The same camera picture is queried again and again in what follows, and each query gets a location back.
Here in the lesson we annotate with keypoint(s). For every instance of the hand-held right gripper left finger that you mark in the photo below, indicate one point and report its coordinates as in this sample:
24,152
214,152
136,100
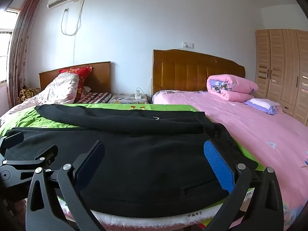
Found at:
90,163

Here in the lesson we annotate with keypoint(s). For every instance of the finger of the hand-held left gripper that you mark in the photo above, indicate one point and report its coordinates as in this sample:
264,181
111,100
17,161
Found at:
13,140
45,155

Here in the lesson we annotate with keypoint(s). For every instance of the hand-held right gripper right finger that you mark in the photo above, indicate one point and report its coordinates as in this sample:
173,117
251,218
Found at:
217,166

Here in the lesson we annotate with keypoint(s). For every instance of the black pants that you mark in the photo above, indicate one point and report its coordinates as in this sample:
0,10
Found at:
144,154

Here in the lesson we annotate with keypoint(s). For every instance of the green printed blanket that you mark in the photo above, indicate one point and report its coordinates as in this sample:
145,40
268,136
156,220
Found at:
24,122

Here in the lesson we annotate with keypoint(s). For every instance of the pink bed sheet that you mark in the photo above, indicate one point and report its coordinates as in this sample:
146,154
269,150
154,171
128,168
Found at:
240,130

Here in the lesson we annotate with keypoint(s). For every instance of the tiger striped plush toy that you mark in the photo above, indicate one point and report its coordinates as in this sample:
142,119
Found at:
26,93

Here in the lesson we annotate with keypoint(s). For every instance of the checked cloth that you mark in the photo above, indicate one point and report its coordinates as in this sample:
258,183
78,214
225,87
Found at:
96,98

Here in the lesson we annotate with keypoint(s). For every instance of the pink white floral quilt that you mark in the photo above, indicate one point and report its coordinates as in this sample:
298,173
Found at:
57,89

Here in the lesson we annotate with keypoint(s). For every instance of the purple pillow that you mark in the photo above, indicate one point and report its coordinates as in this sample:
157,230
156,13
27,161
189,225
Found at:
262,105

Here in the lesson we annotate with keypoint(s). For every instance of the pale fringed cloth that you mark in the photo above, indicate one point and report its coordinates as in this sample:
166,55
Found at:
144,219

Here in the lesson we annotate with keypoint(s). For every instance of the folded pink quilt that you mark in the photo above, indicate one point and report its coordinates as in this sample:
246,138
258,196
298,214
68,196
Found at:
235,86

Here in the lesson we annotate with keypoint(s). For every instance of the white charger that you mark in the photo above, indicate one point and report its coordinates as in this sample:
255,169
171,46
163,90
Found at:
138,94

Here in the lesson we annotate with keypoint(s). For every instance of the small brown wooden headboard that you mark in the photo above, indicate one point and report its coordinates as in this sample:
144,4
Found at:
101,77

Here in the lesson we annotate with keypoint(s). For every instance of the red patterned pillow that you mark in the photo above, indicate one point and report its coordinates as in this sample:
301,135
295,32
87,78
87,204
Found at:
81,74

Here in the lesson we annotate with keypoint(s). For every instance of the large padded brown headboard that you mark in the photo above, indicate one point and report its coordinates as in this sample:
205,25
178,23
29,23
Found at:
187,72

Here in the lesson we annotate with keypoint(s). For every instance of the pink patterned curtain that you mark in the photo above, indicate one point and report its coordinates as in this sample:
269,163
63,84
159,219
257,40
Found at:
20,41

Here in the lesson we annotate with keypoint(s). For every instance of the light wooden wardrobe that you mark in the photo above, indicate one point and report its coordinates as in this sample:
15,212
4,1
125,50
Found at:
281,72

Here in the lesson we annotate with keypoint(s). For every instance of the white wall socket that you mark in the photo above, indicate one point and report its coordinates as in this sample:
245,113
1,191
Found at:
187,44

